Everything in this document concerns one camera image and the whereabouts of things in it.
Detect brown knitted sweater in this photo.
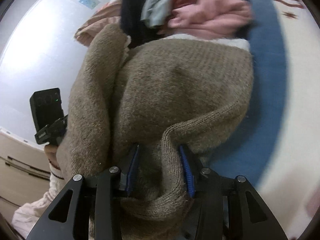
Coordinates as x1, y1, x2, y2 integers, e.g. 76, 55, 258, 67
57, 24, 253, 239

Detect person's left forearm sleeve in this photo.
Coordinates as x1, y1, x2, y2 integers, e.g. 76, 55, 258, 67
12, 163, 65, 239

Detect person's left hand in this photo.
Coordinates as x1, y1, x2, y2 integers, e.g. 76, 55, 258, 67
44, 144, 60, 170

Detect white wooden drawer cabinet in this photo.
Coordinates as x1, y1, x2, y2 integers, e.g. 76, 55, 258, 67
1, 127, 50, 206

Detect grey green garment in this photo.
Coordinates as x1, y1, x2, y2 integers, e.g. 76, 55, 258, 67
140, 0, 172, 29

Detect black garment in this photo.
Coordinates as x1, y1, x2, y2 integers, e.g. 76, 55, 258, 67
120, 0, 164, 49

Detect pink sweater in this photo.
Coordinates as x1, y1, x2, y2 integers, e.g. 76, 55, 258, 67
168, 0, 253, 40

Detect small wall poster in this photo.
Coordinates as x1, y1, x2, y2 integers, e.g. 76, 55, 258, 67
79, 0, 100, 9

